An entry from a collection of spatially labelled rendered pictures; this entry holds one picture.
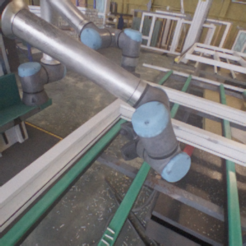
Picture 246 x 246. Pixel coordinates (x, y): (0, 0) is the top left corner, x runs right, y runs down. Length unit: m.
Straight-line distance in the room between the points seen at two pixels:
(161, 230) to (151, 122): 0.63
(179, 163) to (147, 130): 0.13
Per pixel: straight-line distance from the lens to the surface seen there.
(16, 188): 0.55
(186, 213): 0.95
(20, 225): 0.57
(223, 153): 0.89
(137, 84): 0.49
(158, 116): 0.37
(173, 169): 0.44
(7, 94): 1.36
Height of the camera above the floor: 1.36
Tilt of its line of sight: 35 degrees down
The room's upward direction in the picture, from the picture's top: 9 degrees clockwise
